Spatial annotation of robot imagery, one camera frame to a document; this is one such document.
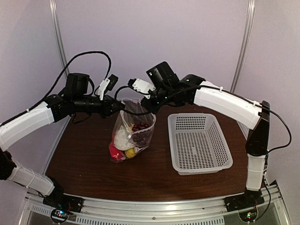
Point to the dark red toy grapes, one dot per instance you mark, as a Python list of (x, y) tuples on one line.
[(140, 134)]

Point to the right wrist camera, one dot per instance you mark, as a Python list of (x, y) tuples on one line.
[(141, 86)]

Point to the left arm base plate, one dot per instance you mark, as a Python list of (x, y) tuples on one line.
[(67, 203)]

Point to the white toy cauliflower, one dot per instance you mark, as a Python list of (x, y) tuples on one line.
[(120, 139)]

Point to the white perforated plastic basket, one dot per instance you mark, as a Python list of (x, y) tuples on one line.
[(197, 144)]

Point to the round circuit board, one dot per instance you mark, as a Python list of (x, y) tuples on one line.
[(59, 216), (248, 216)]

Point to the red toy bell pepper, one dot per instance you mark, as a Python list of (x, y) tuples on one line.
[(116, 154)]

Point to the right aluminium frame post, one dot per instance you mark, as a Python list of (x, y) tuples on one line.
[(244, 44)]

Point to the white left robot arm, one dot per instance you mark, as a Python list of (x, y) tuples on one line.
[(72, 99)]

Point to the left round circuit board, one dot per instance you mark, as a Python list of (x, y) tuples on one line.
[(59, 216)]

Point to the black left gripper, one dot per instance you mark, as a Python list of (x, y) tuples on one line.
[(106, 109)]

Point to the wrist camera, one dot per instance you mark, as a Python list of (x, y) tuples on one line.
[(106, 85), (141, 86)]

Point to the left aluminium frame post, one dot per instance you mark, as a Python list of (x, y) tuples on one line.
[(64, 58)]

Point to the yellow toy fruit front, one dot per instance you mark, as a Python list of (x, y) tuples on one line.
[(130, 153)]

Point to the front aluminium rail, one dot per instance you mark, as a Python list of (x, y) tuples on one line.
[(209, 211)]

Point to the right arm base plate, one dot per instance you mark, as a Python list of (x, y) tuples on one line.
[(242, 201)]

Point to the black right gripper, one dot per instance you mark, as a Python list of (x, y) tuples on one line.
[(153, 108)]

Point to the right round circuit board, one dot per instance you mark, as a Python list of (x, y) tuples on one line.
[(248, 216)]

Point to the clear zip top bag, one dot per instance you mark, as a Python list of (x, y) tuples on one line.
[(128, 120)]

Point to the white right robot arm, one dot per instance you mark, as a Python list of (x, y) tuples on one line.
[(165, 87)]

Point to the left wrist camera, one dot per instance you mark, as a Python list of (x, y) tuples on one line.
[(106, 85)]

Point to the aluminium frame post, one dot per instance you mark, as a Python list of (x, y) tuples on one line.
[(64, 58), (244, 44)]

